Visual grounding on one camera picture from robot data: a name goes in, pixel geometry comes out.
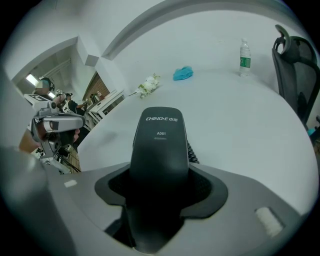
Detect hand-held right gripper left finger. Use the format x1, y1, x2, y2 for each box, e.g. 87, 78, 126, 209
46, 161, 141, 256

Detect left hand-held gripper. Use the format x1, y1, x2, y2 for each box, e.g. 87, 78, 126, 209
23, 93, 87, 159

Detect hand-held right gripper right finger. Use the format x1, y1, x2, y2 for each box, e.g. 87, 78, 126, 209
162, 163, 309, 256

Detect black telephone handset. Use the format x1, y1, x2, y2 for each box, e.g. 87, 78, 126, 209
129, 106, 190, 254

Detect person's left forearm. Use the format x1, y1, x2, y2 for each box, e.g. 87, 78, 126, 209
18, 123, 42, 155

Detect black office chair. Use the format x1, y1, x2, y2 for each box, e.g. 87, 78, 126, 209
289, 35, 320, 126
271, 24, 312, 131

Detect person's left hand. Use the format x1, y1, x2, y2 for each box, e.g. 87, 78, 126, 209
42, 128, 81, 148

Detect small white table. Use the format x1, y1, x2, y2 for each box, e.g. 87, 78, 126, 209
84, 89, 126, 126

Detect white artificial flowers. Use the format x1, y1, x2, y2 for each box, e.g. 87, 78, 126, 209
128, 72, 161, 99

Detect blue cloth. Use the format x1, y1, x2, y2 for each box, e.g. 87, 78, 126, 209
172, 65, 195, 82

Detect clear water bottle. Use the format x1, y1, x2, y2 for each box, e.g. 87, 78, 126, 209
238, 37, 252, 78

